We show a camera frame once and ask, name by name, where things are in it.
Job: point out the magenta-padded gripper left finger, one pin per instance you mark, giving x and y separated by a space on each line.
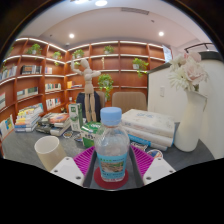
71 170

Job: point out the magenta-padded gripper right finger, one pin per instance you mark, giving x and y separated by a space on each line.
155 170

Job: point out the clear blue-capped water bottle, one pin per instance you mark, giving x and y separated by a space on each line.
111 150

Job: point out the small painted pebble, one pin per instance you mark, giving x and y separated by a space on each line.
155 154
140 146

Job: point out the cream cup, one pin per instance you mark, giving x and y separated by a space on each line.
50 151

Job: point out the white blue-edged book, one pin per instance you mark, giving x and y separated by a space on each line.
151 139

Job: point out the green white box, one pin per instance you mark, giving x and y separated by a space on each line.
88 133

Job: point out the dark magazine stack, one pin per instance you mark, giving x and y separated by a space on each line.
53 123

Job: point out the tall green white carton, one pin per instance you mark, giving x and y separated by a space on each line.
76 116

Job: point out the white jug vase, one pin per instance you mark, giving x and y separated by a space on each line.
190 123

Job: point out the colourful book stack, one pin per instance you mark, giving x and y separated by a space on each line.
28 118

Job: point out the dark blue chair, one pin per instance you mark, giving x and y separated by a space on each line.
81 101

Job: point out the beige chair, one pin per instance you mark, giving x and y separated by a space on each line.
130 101

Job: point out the wooden artist mannequin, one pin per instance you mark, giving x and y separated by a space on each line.
88 90

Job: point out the wooden shelf unit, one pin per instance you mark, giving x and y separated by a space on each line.
60 66

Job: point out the pink white flower bouquet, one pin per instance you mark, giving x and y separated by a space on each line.
190 71

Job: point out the recessed ceiling light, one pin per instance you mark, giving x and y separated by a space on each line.
161 33
71 35

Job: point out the ceiling air vent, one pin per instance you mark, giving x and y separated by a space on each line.
135 11

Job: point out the ceiling chandelier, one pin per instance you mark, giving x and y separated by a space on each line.
101 2

